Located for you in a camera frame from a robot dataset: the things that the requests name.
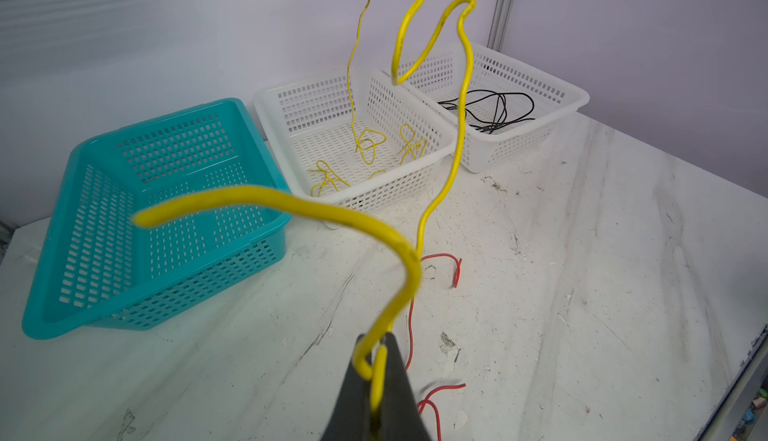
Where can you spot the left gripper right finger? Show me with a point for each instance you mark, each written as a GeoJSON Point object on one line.
{"type": "Point", "coordinates": [399, 419]}

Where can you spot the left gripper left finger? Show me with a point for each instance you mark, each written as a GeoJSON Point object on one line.
{"type": "Point", "coordinates": [351, 415]}

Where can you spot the right white plastic basket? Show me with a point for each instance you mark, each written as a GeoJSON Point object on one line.
{"type": "Point", "coordinates": [511, 106]}

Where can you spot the white plastic basket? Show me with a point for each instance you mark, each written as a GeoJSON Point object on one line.
{"type": "Point", "coordinates": [511, 106]}
{"type": "Point", "coordinates": [353, 140]}

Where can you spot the middle white plastic basket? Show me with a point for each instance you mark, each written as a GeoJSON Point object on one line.
{"type": "Point", "coordinates": [353, 140]}

